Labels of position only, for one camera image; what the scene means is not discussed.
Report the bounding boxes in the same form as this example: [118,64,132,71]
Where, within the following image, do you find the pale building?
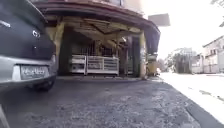
[191,35,224,75]

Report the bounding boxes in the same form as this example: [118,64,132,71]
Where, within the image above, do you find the distant trees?
[165,47,198,74]

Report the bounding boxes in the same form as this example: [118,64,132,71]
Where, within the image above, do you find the blank sign board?
[147,13,172,28]

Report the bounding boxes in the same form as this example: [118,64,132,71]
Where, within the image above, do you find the dark parked car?
[0,0,58,93]

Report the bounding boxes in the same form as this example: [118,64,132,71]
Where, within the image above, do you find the building with brown awning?
[30,0,162,80]

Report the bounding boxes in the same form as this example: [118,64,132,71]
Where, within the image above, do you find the white metal gate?
[69,54,120,76]

